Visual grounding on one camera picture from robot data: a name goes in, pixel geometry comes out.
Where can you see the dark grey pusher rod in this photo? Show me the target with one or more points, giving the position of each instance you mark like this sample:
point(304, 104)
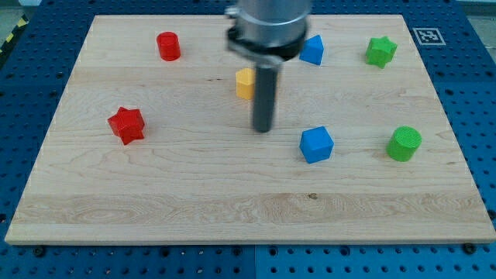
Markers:
point(264, 97)

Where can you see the black flange mount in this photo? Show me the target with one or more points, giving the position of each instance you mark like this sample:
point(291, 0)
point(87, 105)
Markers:
point(262, 52)

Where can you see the red cylinder block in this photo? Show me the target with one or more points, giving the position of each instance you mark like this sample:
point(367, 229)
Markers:
point(168, 46)

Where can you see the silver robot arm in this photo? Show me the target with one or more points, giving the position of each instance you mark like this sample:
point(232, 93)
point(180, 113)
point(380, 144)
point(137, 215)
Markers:
point(268, 33)

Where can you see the yellow hexagon block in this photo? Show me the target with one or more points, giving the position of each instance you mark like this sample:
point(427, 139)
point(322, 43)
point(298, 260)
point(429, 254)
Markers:
point(245, 80)

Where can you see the blue pentagon block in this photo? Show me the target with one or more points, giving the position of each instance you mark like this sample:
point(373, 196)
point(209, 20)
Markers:
point(313, 50)

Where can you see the blue cube block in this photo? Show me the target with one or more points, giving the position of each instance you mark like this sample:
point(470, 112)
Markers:
point(316, 144)

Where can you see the green star block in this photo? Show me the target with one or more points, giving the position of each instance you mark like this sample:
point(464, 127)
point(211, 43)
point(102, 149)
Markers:
point(380, 51)

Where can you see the wooden board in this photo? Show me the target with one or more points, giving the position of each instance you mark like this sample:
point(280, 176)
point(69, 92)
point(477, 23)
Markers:
point(201, 175)

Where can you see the red star block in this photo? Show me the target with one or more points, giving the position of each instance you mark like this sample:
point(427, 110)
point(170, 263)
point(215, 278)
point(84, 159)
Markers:
point(127, 124)

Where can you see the fiducial marker tag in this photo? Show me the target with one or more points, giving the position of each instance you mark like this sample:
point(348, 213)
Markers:
point(427, 36)

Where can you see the green cylinder block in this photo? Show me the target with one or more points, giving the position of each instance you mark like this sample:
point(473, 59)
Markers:
point(403, 143)

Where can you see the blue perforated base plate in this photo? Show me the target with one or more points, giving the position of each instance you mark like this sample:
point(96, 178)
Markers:
point(36, 72)

